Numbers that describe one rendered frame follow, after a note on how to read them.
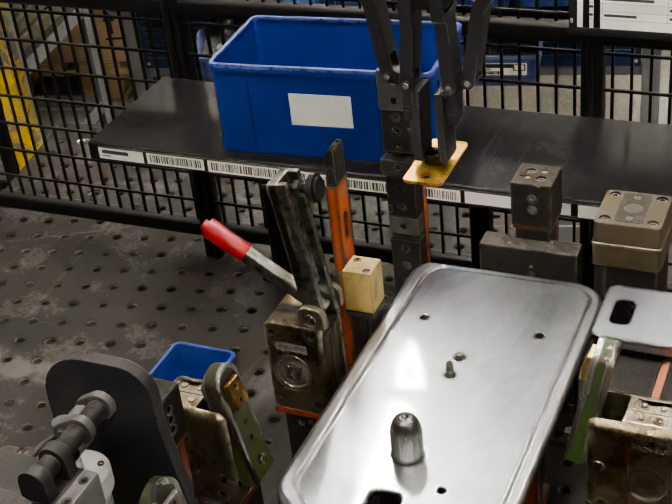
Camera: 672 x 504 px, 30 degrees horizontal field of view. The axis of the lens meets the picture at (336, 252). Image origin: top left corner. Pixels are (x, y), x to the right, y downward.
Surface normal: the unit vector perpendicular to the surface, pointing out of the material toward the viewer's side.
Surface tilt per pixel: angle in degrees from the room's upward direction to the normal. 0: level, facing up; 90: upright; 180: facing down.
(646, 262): 89
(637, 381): 0
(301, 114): 90
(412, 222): 90
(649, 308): 0
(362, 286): 90
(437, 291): 0
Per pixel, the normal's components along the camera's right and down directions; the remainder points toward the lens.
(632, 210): -0.10, -0.84
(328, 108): -0.32, 0.54
